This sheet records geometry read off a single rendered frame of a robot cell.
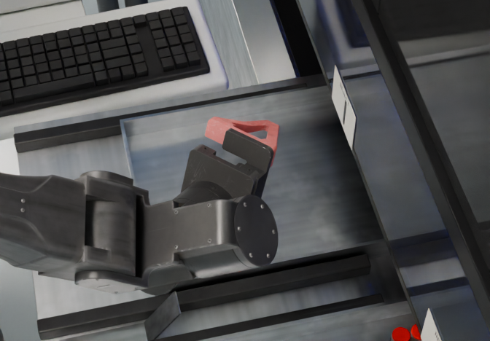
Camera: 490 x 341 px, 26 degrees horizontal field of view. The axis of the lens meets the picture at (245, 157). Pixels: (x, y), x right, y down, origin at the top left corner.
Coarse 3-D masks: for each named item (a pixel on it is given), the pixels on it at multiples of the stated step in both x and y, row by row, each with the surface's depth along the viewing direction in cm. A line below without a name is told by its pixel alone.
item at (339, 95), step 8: (336, 72) 127; (336, 80) 127; (336, 88) 128; (344, 88) 125; (336, 96) 129; (344, 96) 125; (336, 104) 130; (344, 104) 126; (352, 112) 123; (352, 120) 123; (344, 128) 128; (352, 128) 124; (352, 136) 125; (352, 144) 126
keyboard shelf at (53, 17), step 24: (72, 0) 169; (168, 0) 169; (192, 0) 169; (0, 24) 166; (24, 24) 166; (48, 24) 165; (72, 24) 165; (216, 48) 163; (216, 72) 159; (120, 96) 156; (144, 96) 156; (168, 96) 157; (0, 120) 153; (24, 120) 154; (48, 120) 154
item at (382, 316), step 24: (336, 312) 122; (360, 312) 122; (384, 312) 124; (408, 312) 125; (240, 336) 120; (264, 336) 121; (288, 336) 123; (312, 336) 124; (336, 336) 124; (360, 336) 124; (384, 336) 124
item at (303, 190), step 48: (288, 96) 143; (144, 144) 141; (192, 144) 141; (288, 144) 141; (336, 144) 141; (288, 192) 136; (336, 192) 136; (288, 240) 132; (336, 240) 132; (384, 240) 128; (192, 288) 126
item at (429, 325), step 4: (428, 308) 107; (428, 312) 107; (428, 316) 107; (428, 320) 107; (432, 320) 106; (424, 324) 109; (428, 324) 108; (432, 324) 106; (424, 328) 109; (428, 328) 108; (432, 328) 106; (436, 328) 105; (424, 332) 109; (428, 332) 108; (432, 332) 107; (436, 332) 105; (424, 336) 110; (428, 336) 108; (432, 336) 107; (436, 336) 106; (424, 340) 110; (428, 340) 109; (432, 340) 107; (436, 340) 106; (440, 340) 104
